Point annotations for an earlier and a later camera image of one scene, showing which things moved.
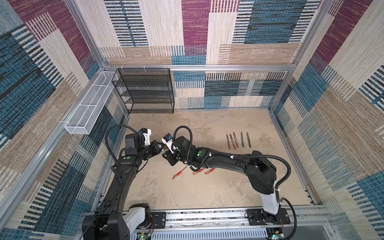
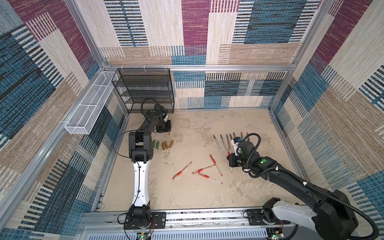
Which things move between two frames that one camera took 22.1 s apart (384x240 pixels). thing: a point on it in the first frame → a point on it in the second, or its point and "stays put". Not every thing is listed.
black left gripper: [155, 150] → [168, 128]
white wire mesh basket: [85, 112] stays put
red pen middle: [201, 170] stays put
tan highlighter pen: [229, 144] stays put
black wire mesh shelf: [145, 90] stays put
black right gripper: [169, 158] → [231, 159]
